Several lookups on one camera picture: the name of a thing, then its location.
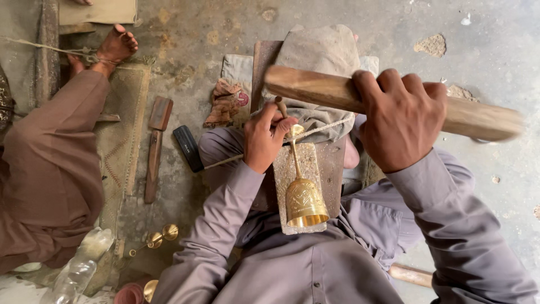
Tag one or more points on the person's left hand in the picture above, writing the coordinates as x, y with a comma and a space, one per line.
261, 143

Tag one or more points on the person's right hand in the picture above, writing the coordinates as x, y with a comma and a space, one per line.
400, 126

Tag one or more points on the small engraving chisel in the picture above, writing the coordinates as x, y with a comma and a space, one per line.
281, 106

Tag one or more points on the wooden mallet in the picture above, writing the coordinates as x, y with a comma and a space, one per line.
312, 88

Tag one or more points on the speckled stone work block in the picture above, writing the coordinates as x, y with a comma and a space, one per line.
282, 177

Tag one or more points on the brown dirty rag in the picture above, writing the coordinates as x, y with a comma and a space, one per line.
223, 103

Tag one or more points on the engraved brass goblet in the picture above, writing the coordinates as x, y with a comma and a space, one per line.
304, 202

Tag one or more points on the black oblong case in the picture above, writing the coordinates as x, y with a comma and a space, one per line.
188, 147

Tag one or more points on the dark wooden work board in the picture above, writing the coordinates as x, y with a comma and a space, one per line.
331, 169

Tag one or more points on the white cloth sack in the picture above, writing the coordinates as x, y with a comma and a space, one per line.
236, 67

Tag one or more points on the short reddish wooden block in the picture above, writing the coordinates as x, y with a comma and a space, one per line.
160, 113

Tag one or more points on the grey folded cloth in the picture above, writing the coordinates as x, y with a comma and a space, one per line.
316, 50

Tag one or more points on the long dark wooden stick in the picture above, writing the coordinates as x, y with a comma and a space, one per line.
153, 167

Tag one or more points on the person's grey tunic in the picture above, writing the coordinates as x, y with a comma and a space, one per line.
320, 261

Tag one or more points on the woven beige floor mat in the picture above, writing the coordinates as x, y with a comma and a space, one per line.
122, 135

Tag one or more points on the plain brass goblet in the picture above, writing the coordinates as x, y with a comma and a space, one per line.
157, 239

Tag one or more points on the brass bowl piece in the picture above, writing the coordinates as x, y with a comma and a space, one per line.
150, 291

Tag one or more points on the pink plastic container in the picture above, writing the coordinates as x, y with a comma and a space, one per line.
128, 294

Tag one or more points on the beige cushion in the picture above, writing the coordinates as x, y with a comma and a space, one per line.
99, 12

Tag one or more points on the clear plastic bottle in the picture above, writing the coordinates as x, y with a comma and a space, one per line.
80, 266

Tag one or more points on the dark wooden beam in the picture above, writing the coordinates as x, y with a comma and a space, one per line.
47, 50

